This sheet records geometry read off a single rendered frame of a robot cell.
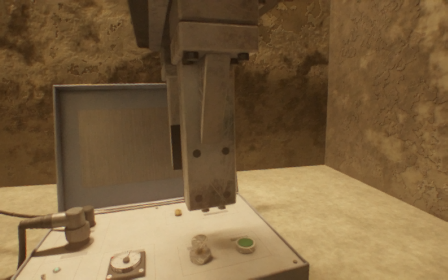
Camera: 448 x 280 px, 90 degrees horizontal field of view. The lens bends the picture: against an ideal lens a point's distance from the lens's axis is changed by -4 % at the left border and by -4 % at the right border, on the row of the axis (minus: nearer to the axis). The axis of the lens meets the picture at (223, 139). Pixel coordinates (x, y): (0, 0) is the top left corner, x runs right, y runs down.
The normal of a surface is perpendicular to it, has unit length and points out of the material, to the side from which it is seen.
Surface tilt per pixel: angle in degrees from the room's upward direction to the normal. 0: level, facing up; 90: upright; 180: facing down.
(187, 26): 90
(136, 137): 75
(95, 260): 0
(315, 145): 90
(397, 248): 0
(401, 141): 90
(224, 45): 90
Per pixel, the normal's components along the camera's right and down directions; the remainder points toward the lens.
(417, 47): -0.99, 0.05
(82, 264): -0.03, -0.99
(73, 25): 0.16, 0.17
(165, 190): 0.28, -0.11
